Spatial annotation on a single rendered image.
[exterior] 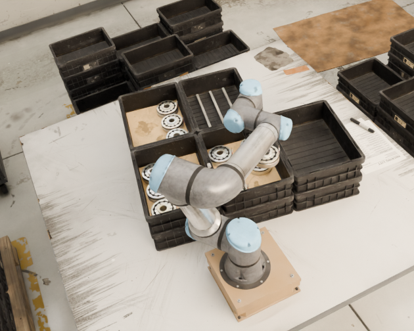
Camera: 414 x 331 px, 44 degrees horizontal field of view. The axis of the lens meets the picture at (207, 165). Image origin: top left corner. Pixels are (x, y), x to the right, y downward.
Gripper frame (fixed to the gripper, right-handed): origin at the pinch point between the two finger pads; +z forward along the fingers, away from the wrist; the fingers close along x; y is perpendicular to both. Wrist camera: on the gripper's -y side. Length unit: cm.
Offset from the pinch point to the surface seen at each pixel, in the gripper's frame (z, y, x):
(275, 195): 15.2, -8.5, -3.2
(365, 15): 111, 216, -167
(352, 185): 23.7, -9.1, -37.0
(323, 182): 15.7, -9.3, -23.7
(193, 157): 17.5, 26.1, 22.2
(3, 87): 104, 246, 144
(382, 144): 32, 14, -64
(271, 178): 17.5, 2.2, -5.4
